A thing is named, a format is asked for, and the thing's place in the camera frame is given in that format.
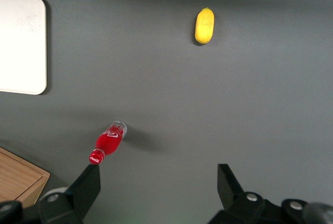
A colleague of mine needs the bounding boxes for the wooden drawer cabinet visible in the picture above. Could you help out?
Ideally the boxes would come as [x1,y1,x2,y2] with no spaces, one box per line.
[0,147,51,208]

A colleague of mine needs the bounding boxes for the yellow lemon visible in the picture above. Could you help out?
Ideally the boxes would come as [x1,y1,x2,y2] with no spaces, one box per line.
[195,7,216,45]

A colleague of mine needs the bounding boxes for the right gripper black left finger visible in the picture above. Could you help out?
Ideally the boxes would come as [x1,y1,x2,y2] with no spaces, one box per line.
[37,164,101,224]

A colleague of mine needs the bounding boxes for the cream rectangular tray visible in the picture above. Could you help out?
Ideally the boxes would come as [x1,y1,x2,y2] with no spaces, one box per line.
[0,0,48,95]

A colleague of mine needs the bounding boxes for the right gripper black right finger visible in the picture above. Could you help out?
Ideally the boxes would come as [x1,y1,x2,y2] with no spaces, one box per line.
[208,163,266,224]

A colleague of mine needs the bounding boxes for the red cola bottle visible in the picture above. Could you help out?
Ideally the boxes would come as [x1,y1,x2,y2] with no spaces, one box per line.
[88,120,128,166]

